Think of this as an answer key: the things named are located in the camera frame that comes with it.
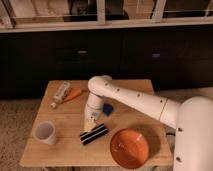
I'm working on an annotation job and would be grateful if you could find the orange carrot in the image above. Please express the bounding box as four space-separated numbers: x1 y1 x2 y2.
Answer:
63 88 84 102

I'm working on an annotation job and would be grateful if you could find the white plastic cup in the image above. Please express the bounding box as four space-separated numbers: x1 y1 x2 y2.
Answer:
33 121 56 145

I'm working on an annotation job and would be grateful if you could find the dark cabinet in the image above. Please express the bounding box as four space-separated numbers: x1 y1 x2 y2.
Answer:
0 25 213 99

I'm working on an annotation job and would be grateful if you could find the blue sponge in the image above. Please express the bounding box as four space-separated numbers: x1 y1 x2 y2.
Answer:
103 103 114 116

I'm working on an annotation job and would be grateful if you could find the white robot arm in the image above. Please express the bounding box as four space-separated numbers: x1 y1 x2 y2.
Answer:
84 75 213 171

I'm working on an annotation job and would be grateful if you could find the clear plastic bottle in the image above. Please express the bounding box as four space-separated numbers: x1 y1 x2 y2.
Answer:
51 81 71 108

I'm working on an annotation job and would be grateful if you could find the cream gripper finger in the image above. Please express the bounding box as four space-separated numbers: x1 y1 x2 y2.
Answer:
84 119 96 132

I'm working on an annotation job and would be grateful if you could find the orange bowl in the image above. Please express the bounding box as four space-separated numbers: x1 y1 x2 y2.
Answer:
110 129 149 169

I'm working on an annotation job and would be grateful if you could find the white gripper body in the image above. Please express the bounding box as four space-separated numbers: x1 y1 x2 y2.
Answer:
84 93 104 121

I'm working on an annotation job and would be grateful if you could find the black white striped eraser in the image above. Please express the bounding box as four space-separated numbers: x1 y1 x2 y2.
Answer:
80 124 108 145

